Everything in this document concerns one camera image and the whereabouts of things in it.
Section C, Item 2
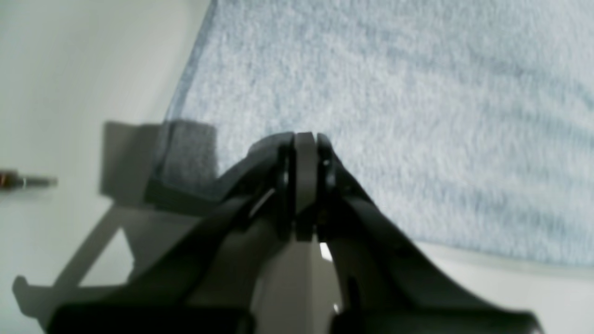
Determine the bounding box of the grey T-shirt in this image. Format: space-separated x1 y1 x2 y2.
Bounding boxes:
154 0 594 267

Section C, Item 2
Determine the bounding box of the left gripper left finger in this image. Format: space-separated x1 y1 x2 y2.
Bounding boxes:
49 134 297 334

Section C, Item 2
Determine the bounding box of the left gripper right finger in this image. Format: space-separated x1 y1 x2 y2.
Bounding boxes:
316 134 542 334

